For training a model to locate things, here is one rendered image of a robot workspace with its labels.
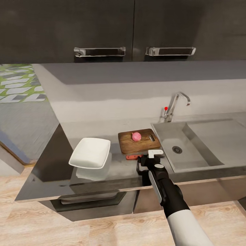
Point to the cutting board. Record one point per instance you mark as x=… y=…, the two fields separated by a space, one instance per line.
x=129 y=146

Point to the dishwasher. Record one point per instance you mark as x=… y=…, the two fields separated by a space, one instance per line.
x=93 y=206

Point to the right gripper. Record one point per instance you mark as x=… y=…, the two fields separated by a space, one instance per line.
x=145 y=160

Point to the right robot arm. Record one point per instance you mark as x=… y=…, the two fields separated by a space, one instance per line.
x=186 y=230

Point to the drop in sink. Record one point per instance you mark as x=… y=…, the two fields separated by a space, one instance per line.
x=203 y=144

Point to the bowl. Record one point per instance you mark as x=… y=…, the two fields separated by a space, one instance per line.
x=90 y=153

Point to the vidalia onion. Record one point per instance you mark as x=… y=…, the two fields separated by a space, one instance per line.
x=136 y=136

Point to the cabinet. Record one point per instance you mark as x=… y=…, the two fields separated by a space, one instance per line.
x=108 y=31

